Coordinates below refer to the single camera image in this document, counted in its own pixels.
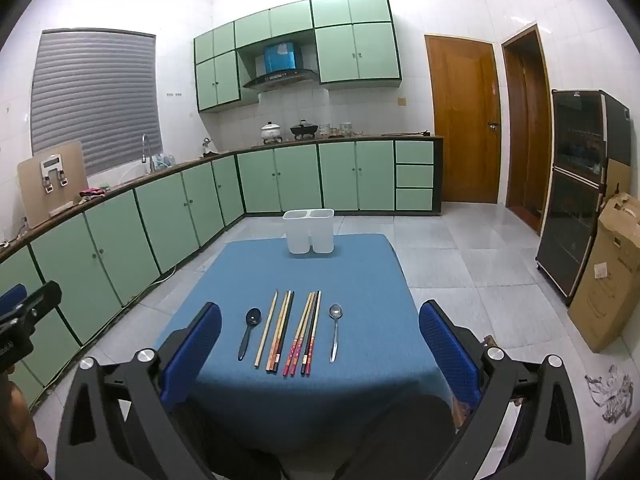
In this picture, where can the flat cardboard sheet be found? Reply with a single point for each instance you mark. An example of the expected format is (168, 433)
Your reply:
(617, 180)

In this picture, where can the white plastic utensil holder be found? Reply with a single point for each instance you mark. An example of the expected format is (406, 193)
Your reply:
(300, 240)

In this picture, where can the grey window blind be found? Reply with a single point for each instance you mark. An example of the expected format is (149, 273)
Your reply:
(95, 95)

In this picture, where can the range hood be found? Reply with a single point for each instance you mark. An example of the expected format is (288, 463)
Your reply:
(282, 60)

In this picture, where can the glass jar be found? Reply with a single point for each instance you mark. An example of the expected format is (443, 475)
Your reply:
(345, 128)
(325, 129)

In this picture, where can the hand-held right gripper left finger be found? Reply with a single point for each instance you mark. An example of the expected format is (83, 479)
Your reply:
(192, 355)

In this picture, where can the cardboard box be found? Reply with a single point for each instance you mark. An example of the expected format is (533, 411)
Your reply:
(605, 280)

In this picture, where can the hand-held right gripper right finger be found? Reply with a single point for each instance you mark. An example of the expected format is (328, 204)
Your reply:
(447, 355)

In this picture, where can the row of mixed chopsticks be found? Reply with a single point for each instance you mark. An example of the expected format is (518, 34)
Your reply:
(280, 330)

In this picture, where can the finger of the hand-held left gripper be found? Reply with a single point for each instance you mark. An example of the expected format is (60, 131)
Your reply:
(37, 302)
(12, 296)

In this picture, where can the small countertop object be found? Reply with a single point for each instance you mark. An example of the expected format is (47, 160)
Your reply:
(206, 146)

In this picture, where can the wooden door with frame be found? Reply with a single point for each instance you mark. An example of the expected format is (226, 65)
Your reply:
(525, 130)

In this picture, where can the beige board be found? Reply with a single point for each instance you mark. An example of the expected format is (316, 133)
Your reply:
(50, 195)

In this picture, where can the crumpled paper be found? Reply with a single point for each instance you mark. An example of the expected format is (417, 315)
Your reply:
(612, 395)

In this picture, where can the red cloth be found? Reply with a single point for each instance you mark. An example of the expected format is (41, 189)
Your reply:
(92, 192)

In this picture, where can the person's left hand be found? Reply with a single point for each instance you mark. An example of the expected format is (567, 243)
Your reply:
(20, 420)

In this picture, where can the metal spoon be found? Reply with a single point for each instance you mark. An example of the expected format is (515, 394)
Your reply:
(335, 311)

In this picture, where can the metal faucet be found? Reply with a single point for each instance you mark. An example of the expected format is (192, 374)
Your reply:
(151, 160)

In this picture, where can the blue tablecloth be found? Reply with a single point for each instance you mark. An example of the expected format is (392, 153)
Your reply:
(350, 285)

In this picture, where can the black glass-front cabinet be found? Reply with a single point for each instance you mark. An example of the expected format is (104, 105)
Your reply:
(575, 185)

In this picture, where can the green upper wall cabinets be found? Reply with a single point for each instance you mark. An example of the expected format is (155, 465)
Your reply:
(350, 55)

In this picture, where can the white cooking pot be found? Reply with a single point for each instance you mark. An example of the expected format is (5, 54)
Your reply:
(270, 131)

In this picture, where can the black spoon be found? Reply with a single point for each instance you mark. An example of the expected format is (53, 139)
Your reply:
(253, 316)

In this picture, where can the black wok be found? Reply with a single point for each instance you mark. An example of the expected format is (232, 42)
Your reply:
(303, 130)

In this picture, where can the green base cabinets with countertop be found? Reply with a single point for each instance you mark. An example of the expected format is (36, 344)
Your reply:
(300, 180)

